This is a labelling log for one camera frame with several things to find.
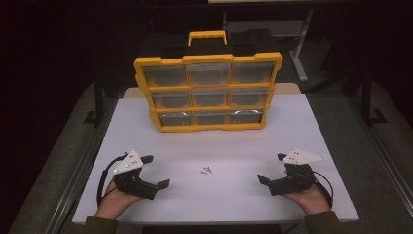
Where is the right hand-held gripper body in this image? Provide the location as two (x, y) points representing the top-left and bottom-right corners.
(268, 148), (327, 197)

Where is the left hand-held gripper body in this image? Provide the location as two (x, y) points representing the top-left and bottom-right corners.
(112, 148), (160, 201)

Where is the grid of clear drawers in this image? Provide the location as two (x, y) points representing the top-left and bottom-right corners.
(142, 61), (277, 128)

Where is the metal frame rail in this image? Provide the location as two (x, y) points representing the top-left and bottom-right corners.
(45, 97), (119, 234)
(347, 96), (413, 208)

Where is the person's right hand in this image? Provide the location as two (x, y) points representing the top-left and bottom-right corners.
(282, 183), (331, 216)

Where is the person's left hand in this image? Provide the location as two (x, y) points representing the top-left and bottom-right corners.
(94, 178), (144, 220)

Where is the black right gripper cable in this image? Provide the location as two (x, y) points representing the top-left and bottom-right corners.
(312, 170), (335, 209)

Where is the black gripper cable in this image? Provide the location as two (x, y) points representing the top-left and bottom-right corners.
(312, 170), (335, 209)
(96, 153), (129, 207)

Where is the clear plastic drawer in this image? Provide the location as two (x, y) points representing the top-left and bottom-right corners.
(186, 62), (233, 88)

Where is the white desk frame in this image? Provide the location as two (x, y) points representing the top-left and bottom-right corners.
(222, 8), (315, 83)

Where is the black metal stand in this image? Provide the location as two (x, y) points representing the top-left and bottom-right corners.
(359, 62), (389, 127)
(83, 76), (105, 127)

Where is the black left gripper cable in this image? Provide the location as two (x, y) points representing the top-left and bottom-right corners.
(96, 153), (129, 207)

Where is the yellow organizer cabinet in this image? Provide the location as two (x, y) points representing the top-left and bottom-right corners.
(133, 29), (284, 134)

